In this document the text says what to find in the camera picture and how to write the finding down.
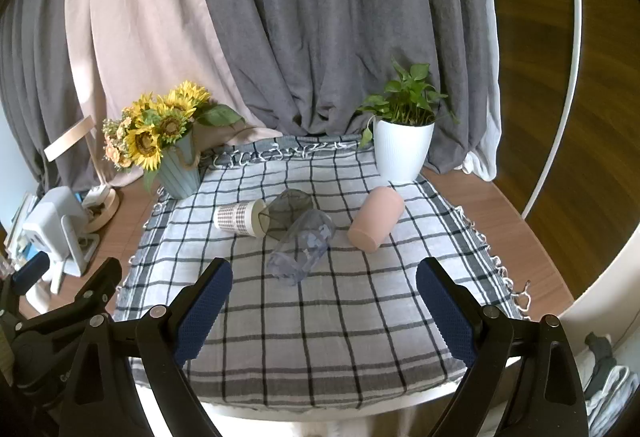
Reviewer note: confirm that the pink curtain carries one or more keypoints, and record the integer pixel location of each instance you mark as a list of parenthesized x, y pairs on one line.
[(140, 17)]

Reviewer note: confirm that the green leafy plant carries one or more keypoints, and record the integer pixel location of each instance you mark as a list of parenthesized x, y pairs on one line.
[(402, 99)]

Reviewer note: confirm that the white desk lamp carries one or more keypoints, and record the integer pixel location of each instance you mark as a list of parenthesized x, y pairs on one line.
[(70, 139)]

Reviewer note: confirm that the grey transparent cup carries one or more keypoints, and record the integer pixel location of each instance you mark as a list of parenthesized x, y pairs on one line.
[(291, 206)]

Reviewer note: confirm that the white thin hoop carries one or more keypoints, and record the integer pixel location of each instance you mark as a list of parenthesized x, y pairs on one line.
[(580, 17)]

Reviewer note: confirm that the white striped cloth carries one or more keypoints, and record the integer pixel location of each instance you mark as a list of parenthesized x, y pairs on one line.
[(617, 392)]

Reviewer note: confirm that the blue ribbed vase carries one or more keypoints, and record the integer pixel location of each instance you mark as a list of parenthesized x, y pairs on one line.
[(180, 177)]

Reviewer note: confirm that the grey curtain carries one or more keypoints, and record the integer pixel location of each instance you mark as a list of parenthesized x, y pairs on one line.
[(325, 17)]

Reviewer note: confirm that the checked grey white tablecloth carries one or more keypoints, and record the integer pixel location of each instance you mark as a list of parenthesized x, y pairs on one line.
[(325, 317)]

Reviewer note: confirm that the grey cloth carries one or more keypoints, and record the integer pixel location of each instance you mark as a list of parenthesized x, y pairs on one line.
[(600, 357)]

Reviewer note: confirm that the pink cup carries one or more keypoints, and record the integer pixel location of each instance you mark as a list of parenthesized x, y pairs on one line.
[(375, 219)]

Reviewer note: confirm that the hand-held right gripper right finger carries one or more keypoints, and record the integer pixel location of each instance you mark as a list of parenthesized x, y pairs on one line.
[(446, 313)]

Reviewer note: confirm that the white ribbed plant pot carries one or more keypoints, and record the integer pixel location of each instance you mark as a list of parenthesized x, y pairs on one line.
[(402, 152)]

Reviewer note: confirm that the white desktop device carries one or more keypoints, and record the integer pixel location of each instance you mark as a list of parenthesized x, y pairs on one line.
[(55, 214)]

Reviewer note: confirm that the sunflower bouquet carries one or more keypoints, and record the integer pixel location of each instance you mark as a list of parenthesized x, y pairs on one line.
[(145, 144)]

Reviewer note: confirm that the white patterned paper cup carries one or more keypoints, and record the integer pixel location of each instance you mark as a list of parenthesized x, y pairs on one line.
[(234, 218)]

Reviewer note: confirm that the clear printed plastic cup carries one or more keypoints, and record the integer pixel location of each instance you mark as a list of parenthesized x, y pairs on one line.
[(300, 249)]

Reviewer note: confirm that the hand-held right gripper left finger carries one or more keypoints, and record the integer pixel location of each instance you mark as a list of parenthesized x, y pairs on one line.
[(204, 313)]

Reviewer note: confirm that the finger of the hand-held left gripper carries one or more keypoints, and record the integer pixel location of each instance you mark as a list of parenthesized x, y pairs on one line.
[(95, 289), (31, 273)]

